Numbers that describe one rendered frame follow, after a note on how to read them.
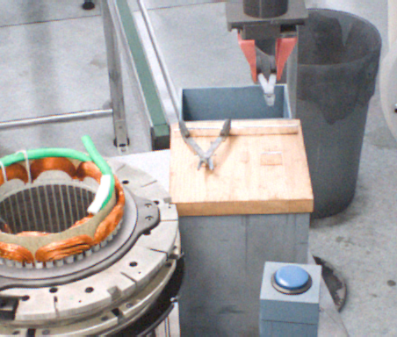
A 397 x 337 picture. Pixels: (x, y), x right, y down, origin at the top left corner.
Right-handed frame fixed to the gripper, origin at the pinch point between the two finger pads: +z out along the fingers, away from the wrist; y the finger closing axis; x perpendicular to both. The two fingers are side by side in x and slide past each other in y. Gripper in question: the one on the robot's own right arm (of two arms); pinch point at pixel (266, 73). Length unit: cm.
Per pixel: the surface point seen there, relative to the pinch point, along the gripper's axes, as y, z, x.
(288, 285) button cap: -0.4, 14.7, 26.3
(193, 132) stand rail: 10.2, 11.0, -4.2
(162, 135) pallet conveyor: 18, 42, -56
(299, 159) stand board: -4.2, 12.2, 2.6
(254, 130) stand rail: 1.5, 11.1, -4.1
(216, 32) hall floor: 2, 114, -260
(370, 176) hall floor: -46, 117, -146
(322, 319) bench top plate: -8.1, 40.8, 4.3
